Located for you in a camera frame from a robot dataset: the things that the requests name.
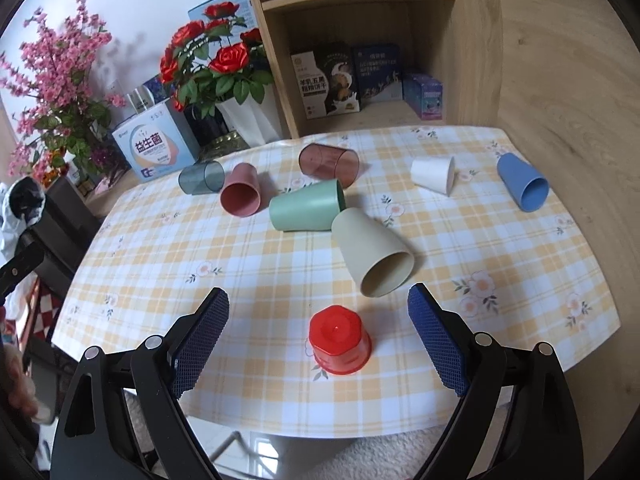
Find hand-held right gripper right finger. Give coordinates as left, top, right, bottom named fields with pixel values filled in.
left=407, top=283, right=588, bottom=480

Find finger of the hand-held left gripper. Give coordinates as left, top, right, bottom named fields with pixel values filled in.
left=0, top=244, right=46, bottom=306

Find green cup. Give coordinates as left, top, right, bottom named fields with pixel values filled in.
left=269, top=180, right=347, bottom=233

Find small dark blue box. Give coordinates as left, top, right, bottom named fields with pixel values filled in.
left=141, top=74, right=169, bottom=109

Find grey transparent cup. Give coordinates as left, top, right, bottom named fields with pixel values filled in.
left=178, top=161, right=226, bottom=196

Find wooden shelf unit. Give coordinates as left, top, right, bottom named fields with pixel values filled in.
left=239, top=0, right=506, bottom=139

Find red white checked cloth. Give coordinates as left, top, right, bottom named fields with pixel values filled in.
left=27, top=277, right=68, bottom=343

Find pink blossom branches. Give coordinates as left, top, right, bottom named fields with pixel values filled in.
left=0, top=0, right=129, bottom=186

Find black cabinet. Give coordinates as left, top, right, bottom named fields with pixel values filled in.
left=30, top=175, right=104, bottom=283

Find red cup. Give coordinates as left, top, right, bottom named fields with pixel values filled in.
left=307, top=305, right=373, bottom=376

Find white cup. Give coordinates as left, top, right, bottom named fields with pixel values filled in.
left=410, top=156, right=456, bottom=197

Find white fluffy rug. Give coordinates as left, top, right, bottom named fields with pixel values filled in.
left=295, top=422, right=453, bottom=480

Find light blue box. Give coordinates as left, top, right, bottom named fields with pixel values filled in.
left=187, top=0, right=259, bottom=36

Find white ribbed vase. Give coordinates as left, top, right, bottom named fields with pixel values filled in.
left=215, top=87, right=284, bottom=147

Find purple box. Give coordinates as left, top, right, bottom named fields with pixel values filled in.
left=401, top=72, right=445, bottom=122

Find pink cup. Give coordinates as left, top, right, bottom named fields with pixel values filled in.
left=220, top=162, right=262, bottom=218

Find blue cup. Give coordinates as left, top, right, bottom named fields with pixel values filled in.
left=496, top=153, right=551, bottom=212

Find beige cup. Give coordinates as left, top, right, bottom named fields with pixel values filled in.
left=331, top=207, right=416, bottom=299

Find white and black box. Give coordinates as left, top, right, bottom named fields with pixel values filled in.
left=291, top=42, right=363, bottom=121

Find maroon transparent cup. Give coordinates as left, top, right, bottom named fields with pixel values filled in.
left=298, top=143, right=361, bottom=186

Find yellow checked tablecloth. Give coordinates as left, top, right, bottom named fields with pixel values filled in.
left=50, top=125, right=621, bottom=443

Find white and blue carton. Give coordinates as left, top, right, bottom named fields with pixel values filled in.
left=111, top=99, right=202, bottom=183

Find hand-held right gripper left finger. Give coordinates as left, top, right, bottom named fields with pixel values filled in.
left=50, top=287, right=231, bottom=480

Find dark flower pot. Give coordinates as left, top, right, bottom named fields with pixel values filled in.
left=184, top=102, right=231, bottom=148

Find red rose bouquet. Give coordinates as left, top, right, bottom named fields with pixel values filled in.
left=159, top=1, right=275, bottom=113

